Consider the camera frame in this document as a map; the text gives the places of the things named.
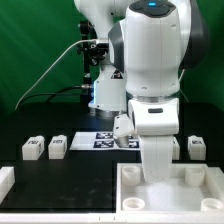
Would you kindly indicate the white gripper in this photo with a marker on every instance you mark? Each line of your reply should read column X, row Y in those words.
column 155, row 125

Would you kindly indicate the white square tabletop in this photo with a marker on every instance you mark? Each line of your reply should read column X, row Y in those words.
column 190, row 188

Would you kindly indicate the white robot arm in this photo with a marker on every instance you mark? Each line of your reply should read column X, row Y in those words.
column 142, row 45

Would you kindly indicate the white sheet with markers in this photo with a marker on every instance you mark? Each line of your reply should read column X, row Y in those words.
column 99, row 141

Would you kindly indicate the white left obstacle block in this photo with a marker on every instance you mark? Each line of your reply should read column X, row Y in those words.
column 7, row 180

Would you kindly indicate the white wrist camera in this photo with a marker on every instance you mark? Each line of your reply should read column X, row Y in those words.
column 123, row 127

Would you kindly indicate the black camera stand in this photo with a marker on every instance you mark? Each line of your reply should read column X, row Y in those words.
column 93, row 54

